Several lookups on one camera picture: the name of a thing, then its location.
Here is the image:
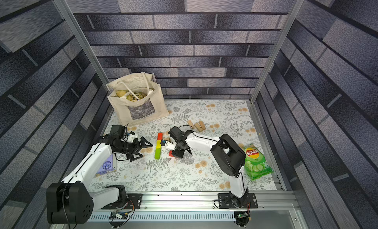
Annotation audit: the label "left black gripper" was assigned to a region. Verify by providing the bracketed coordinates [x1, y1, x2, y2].
[117, 135, 154, 160]

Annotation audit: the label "right circuit board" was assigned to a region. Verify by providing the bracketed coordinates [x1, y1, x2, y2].
[234, 211, 251, 227]

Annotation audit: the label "purple white small box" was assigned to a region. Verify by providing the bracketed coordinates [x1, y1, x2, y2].
[97, 154, 117, 175]

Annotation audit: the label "aluminium front rail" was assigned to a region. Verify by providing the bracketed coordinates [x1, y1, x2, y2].
[58, 191, 299, 213]

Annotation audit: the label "aluminium frame post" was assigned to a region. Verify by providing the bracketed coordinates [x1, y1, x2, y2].
[250, 0, 304, 105]
[53, 0, 109, 88]

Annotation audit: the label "left aluminium frame post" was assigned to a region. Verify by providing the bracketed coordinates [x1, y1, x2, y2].
[53, 0, 109, 88]

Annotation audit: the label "green wooden block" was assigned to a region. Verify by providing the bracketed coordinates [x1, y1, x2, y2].
[155, 148, 161, 160]

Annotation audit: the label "green chips bag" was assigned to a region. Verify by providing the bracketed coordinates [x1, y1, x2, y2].
[243, 145, 274, 181]

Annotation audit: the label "circuit board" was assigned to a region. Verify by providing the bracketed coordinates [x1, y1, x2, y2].
[109, 211, 129, 222]
[234, 211, 251, 227]

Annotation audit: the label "rightmost natural wooden block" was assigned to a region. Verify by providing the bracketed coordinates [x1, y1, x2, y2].
[199, 121, 206, 130]

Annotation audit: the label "natural block beside red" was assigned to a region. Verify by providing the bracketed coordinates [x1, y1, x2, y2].
[188, 120, 194, 129]

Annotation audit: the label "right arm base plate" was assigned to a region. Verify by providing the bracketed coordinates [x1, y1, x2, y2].
[218, 192, 258, 209]

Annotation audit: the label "yellow items inside bag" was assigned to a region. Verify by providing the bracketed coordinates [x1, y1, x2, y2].
[116, 90, 147, 102]

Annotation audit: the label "right aluminium frame post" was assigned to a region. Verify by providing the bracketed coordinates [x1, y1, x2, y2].
[250, 0, 304, 105]

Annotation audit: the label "beige canvas tote bag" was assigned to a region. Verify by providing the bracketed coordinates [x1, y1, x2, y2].
[106, 72, 169, 125]

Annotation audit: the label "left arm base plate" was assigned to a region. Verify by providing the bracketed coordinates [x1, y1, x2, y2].
[101, 193, 143, 210]

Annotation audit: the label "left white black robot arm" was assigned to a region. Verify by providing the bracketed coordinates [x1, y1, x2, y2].
[46, 125, 153, 225]

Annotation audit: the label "natural block numbered 49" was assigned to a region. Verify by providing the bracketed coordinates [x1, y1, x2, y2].
[194, 123, 203, 132]

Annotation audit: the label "left circuit board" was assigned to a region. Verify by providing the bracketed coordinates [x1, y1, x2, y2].
[109, 211, 129, 222]

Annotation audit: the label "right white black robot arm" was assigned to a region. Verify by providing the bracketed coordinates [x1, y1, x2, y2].
[164, 126, 249, 208]

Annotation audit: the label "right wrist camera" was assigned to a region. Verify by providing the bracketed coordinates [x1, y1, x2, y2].
[160, 140, 175, 151]

